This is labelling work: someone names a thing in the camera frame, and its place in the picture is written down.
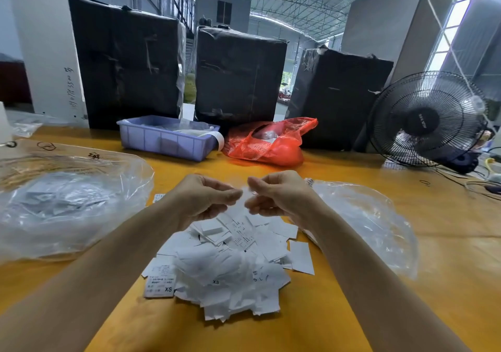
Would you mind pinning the person's right hand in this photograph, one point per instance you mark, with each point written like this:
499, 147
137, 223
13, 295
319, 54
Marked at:
286, 194

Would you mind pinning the person's left hand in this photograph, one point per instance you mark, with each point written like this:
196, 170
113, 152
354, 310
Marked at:
196, 199

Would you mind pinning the pile of white labels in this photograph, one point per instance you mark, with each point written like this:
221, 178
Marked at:
227, 266

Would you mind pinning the clear plastic bag black print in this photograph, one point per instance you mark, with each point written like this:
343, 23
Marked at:
376, 222

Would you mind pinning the large clear bag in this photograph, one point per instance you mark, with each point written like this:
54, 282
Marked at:
66, 203

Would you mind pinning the person's right forearm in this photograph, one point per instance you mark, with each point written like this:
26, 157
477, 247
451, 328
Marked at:
387, 293

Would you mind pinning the person's left forearm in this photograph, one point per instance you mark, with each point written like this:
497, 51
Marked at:
74, 293

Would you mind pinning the red plastic bag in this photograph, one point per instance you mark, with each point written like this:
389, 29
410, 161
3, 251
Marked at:
270, 141

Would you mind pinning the blue plastic bin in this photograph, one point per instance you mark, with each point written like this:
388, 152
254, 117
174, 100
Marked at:
160, 138

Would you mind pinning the large black wrapped bale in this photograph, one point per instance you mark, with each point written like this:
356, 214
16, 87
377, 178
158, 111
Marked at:
340, 97
125, 60
239, 75

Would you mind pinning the black table fan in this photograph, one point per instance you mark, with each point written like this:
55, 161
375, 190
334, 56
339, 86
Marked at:
427, 118

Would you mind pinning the grey cabin with window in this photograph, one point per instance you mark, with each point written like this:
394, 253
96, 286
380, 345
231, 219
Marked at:
223, 10

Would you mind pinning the white foam box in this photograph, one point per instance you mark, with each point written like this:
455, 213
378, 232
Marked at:
5, 125

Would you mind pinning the white pillar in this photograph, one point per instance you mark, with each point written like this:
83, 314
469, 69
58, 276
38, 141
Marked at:
48, 46

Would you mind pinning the brown wooden cabinet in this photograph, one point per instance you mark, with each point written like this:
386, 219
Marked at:
14, 83

